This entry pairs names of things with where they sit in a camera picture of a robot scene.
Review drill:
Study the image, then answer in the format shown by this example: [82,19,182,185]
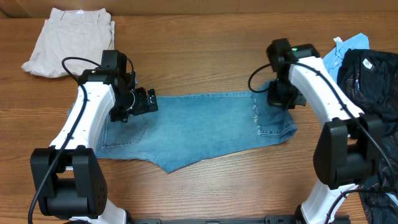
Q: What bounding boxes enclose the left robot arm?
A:
[27,50,158,224]

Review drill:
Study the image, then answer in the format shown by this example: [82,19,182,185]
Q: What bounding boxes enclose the blue denim jeans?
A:
[67,80,298,174]

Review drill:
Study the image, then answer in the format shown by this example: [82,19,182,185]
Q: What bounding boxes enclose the light blue shirt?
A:
[323,33,369,82]

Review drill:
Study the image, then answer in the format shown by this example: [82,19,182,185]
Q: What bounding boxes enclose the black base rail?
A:
[127,215,303,224]

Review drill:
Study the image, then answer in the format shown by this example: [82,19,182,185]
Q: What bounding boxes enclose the folded beige trousers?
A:
[22,8,115,78]

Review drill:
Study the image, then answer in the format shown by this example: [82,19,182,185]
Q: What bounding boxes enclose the black printed garment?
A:
[336,48,398,224]

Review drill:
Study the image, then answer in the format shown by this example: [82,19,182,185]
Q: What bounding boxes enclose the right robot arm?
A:
[266,38,384,223]

